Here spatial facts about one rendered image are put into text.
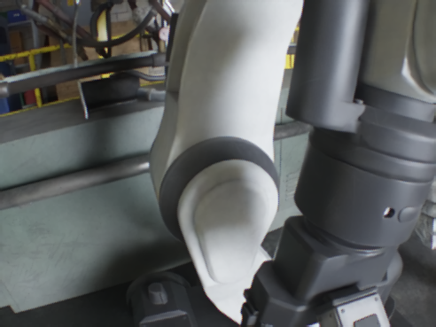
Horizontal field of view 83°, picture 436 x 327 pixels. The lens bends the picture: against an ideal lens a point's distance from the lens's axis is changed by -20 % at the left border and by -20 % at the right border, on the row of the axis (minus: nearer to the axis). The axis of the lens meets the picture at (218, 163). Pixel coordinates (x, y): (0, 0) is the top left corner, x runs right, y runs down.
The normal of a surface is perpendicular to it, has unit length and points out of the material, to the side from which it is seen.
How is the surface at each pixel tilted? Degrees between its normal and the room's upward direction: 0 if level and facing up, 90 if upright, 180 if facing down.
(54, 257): 90
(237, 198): 90
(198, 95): 90
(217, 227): 90
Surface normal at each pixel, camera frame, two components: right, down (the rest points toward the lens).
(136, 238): 0.46, 0.34
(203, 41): 0.26, 0.73
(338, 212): -0.66, 0.18
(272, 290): 0.14, -0.93
